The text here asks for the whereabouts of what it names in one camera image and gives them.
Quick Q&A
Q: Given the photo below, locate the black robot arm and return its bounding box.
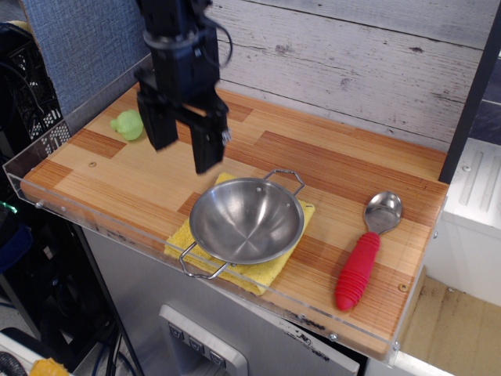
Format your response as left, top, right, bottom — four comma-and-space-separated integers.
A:
135, 1, 230, 174

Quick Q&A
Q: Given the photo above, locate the clear acrylic table guard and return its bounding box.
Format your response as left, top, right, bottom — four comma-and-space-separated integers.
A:
2, 52, 449, 367

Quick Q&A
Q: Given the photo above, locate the black plastic crate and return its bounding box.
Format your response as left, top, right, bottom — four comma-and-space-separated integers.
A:
1, 42, 63, 143

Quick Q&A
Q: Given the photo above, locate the green toy figure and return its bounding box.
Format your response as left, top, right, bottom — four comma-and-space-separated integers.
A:
110, 110, 143, 141

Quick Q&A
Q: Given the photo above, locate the red handled metal spoon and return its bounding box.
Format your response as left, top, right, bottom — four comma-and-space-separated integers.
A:
334, 191, 402, 311

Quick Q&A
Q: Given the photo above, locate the white ribbed cabinet right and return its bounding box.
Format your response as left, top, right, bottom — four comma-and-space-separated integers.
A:
424, 139, 500, 306

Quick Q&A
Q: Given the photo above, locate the stainless steel appliance below table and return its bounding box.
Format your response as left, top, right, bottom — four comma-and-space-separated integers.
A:
84, 230, 366, 375

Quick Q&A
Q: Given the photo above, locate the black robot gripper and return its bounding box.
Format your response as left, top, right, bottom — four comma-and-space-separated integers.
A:
136, 29, 229, 174

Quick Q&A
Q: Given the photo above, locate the steel bowl with wire handles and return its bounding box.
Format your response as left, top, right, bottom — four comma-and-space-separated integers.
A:
179, 169, 305, 280

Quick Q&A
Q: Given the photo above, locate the yellow object bottom left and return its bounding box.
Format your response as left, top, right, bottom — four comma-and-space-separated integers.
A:
28, 358, 70, 376

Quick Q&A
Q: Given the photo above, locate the yellow folded cloth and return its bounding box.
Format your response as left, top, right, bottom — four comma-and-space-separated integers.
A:
164, 173, 315, 295

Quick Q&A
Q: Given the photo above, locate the dark grey right post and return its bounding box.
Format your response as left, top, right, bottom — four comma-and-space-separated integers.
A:
438, 6, 500, 184

